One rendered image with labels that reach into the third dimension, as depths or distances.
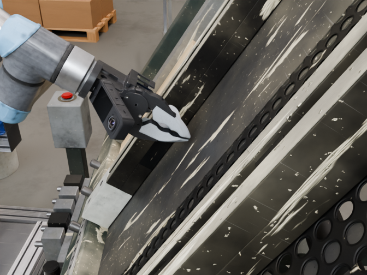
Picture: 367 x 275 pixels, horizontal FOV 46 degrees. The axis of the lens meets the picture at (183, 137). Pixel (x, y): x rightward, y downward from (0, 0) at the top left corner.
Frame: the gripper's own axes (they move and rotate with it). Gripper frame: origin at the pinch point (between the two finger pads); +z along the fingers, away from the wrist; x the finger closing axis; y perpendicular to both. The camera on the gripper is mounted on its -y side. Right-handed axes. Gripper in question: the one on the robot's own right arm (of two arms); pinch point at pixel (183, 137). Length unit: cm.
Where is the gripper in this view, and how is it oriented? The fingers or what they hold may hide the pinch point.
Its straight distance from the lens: 78.4
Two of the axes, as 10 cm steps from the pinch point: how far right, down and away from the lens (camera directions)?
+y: 0.1, -5.3, 8.5
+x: -5.4, 7.1, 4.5
